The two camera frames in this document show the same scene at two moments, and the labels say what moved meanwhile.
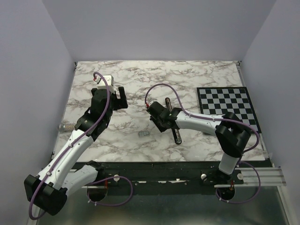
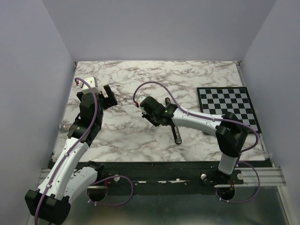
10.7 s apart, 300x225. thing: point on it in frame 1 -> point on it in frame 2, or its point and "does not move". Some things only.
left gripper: (120, 103) -> (110, 101)
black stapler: (176, 132) does not move
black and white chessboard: (218, 101) does not move
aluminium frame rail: (269, 176) does not move
